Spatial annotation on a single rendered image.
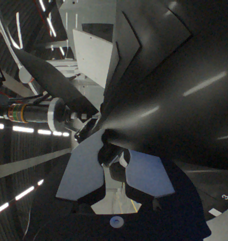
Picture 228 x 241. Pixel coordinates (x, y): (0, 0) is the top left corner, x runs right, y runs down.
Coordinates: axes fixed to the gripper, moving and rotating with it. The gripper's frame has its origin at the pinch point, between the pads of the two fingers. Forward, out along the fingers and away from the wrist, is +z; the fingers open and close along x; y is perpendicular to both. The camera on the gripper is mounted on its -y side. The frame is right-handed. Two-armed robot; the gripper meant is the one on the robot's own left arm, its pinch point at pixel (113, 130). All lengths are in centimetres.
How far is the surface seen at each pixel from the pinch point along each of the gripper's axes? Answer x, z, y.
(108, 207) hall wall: -68, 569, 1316
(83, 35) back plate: -10.8, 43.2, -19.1
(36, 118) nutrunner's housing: -15.4, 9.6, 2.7
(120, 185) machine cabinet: 34, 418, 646
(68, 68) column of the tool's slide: -31, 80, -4
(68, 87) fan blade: -12.6, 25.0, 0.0
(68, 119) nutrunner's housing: -8.5, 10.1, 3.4
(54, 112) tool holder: -10.3, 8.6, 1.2
